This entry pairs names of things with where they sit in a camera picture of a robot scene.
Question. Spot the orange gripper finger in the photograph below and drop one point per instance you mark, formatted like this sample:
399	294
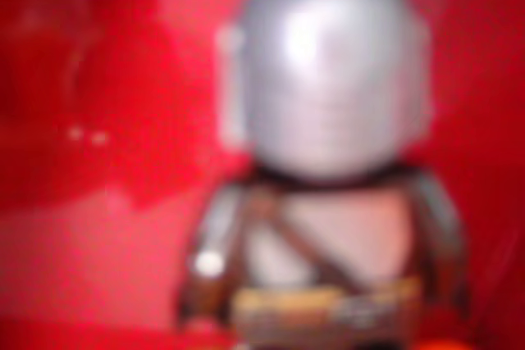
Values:
449	346

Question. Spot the silver-helmeted toy figure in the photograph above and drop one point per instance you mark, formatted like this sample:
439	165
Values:
328	128

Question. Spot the dark red cardboard box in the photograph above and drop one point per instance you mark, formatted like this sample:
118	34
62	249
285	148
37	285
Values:
102	120

